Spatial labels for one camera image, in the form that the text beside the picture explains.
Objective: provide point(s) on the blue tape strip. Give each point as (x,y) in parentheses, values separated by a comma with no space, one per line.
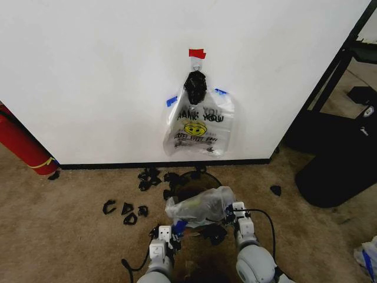
(171,101)
(221,91)

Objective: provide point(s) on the clear wall hook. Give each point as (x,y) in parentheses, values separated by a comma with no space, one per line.
(196,65)

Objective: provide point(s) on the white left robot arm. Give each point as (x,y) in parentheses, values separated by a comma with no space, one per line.
(159,259)

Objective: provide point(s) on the white plastic bag blue print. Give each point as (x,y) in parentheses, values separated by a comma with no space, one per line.
(366,256)

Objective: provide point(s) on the yellow tape band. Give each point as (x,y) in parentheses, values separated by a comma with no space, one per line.
(44,163)

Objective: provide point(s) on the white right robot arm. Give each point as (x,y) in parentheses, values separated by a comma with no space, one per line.
(250,253)

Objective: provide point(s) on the red tape strip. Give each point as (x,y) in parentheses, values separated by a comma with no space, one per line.
(196,53)

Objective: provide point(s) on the clear plastic bin liner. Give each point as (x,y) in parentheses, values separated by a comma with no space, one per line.
(197,206)

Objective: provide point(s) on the red fire extinguisher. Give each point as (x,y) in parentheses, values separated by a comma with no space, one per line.
(20,138)

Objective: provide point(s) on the flat black box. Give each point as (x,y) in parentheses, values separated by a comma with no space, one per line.
(361,95)

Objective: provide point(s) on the clear thank you plastic bag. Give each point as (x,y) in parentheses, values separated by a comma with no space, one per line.
(200,138)

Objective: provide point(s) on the large black bin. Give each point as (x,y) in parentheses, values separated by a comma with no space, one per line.
(341,159)

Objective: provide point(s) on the crumpled black garbage bag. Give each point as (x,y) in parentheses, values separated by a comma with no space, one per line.
(195,87)

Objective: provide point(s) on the black plastic scrap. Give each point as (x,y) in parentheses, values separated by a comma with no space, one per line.
(171,179)
(130,219)
(276,190)
(167,195)
(107,208)
(127,207)
(143,210)
(54,175)
(148,179)
(215,234)

